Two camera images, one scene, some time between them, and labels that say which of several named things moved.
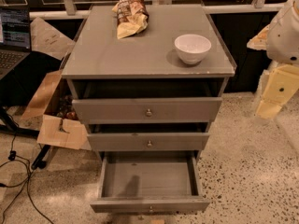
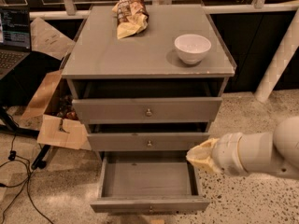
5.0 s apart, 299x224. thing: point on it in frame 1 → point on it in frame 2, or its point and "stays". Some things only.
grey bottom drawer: x=149 y=182 stays
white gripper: x=284 y=39 → x=228 y=154
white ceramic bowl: x=192 y=49 stays
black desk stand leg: x=7 y=122 stays
